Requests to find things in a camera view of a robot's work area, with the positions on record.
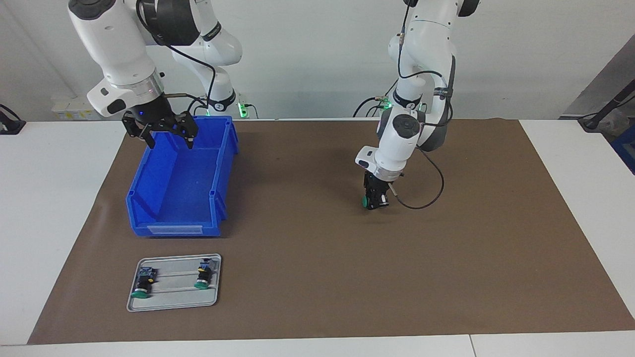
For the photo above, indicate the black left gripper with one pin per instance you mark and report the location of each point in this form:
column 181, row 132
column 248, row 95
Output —
column 377, row 182

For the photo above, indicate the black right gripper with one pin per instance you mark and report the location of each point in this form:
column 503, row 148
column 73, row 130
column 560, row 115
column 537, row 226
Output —
column 149, row 115

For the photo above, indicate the black table clamp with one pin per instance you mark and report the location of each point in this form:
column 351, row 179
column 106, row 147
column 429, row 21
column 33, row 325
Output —
column 12, row 126

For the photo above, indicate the green push button switch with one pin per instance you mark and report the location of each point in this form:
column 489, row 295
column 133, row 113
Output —
column 364, row 202
column 144, row 285
column 203, row 275

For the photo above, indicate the grey metal tray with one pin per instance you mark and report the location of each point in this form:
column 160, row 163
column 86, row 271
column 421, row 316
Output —
column 173, row 297

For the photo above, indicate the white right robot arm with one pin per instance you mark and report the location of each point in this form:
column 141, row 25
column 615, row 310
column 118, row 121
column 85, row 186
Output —
column 114, row 39

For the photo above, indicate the blue plastic storage bin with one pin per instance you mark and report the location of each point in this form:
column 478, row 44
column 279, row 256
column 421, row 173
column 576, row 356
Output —
column 183, row 198

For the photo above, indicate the brown table mat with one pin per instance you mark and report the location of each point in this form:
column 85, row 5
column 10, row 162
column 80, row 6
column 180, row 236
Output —
column 347, row 272

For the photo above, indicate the blue crate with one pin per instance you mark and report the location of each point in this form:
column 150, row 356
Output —
column 626, row 148

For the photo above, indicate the black stand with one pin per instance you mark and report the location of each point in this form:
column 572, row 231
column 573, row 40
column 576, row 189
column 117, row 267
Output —
column 607, row 106

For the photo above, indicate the white cardboard box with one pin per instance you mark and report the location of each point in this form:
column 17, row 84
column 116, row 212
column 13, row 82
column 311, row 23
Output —
column 64, row 106

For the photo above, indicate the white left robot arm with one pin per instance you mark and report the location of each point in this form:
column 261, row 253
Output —
column 421, row 39

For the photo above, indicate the green lit base connector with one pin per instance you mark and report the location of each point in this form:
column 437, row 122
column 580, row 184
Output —
column 386, row 108
column 243, row 110

